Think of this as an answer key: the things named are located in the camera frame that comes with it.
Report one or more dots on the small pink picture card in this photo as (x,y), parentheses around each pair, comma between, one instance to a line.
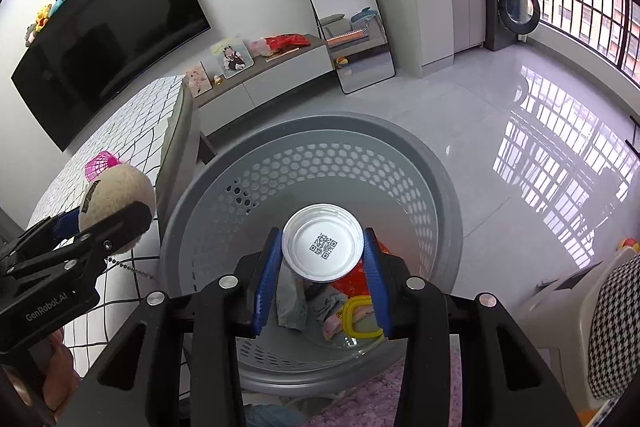
(197,80)

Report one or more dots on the framed cartoon picture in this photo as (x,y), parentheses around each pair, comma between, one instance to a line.
(232,56)

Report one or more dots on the person's left hand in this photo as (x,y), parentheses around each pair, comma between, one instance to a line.
(42,403)

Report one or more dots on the red bag on cabinet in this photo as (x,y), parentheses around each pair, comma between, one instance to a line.
(282,43)

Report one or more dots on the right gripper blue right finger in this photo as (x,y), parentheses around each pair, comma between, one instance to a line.
(505,382)

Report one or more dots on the grey perforated laundry basket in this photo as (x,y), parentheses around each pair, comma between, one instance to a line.
(320,180)

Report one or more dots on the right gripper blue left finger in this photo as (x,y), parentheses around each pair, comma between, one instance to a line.
(174,360)

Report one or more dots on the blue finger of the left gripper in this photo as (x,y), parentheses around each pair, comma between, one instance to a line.
(110,235)
(59,227)

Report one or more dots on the front-load washing machine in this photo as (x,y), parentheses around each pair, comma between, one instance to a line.
(506,20)

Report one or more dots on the pink snack wrapper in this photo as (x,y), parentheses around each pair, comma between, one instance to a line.
(332,326)

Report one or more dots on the purple fluffy rug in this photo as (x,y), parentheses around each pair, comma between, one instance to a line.
(375,402)

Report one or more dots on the white plastic mailer bag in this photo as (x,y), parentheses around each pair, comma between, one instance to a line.
(290,299)

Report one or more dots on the beige plush toy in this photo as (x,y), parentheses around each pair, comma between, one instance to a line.
(114,189)

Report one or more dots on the white grid tablecloth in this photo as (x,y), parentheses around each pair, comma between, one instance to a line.
(145,152)

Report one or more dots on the white round lid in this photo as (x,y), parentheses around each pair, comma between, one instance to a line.
(322,242)

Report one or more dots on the yellow plastic lid frame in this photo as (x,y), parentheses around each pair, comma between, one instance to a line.
(355,310)

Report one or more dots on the houndstooth fabric chair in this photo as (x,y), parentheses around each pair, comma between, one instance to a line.
(586,327)

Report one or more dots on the low grey tv cabinet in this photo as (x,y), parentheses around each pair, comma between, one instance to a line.
(261,83)

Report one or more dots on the black wall television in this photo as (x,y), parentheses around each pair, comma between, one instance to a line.
(90,50)

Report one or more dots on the pink plastic mesh basket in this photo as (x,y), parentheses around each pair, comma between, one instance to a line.
(99,163)

